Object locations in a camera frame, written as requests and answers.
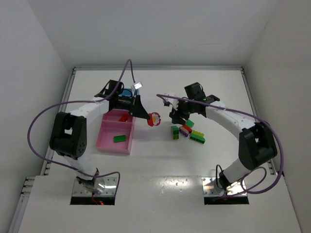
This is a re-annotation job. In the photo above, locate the yellow-green small lego brick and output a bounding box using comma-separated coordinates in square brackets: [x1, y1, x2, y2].
[171, 126, 179, 140]

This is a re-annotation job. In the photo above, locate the red lego brick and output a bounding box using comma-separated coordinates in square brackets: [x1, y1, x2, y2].
[119, 114, 129, 122]

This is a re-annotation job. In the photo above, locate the red flower lego piece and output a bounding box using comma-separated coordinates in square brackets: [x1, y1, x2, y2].
[147, 112, 161, 127]

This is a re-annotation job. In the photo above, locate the green lego plate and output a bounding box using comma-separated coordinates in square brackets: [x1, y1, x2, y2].
[113, 135, 126, 143]

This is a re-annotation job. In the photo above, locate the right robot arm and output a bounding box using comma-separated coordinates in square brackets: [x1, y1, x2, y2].
[163, 83, 277, 189]

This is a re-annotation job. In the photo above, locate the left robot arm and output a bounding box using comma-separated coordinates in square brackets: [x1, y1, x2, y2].
[50, 80, 151, 180]

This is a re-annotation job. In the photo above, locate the green lego brick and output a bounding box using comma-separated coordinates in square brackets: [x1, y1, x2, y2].
[186, 119, 194, 129]

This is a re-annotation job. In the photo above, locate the red purple lego stack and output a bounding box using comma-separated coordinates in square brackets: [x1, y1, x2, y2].
[179, 125, 192, 137]

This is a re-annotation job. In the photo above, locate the light blue bin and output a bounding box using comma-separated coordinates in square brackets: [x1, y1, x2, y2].
[119, 88, 140, 97]

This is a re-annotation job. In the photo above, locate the lime green long lego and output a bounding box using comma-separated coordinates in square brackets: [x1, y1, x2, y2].
[190, 130, 206, 144]

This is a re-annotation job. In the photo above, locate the small pink bin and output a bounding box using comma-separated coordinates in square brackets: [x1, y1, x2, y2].
[102, 109, 136, 124]

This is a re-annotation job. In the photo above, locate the large pink bin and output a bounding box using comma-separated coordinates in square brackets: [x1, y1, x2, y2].
[96, 120, 134, 155]

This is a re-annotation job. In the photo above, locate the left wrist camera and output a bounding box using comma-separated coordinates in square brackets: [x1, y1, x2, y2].
[131, 81, 142, 96]

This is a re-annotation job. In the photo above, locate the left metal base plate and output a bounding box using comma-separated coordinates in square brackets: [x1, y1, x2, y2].
[72, 177, 119, 197]

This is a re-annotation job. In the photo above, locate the metal base plate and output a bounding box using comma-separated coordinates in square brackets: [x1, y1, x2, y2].
[72, 177, 119, 197]
[201, 177, 246, 198]

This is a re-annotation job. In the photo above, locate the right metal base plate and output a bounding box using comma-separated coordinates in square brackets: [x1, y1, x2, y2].
[201, 177, 246, 198]

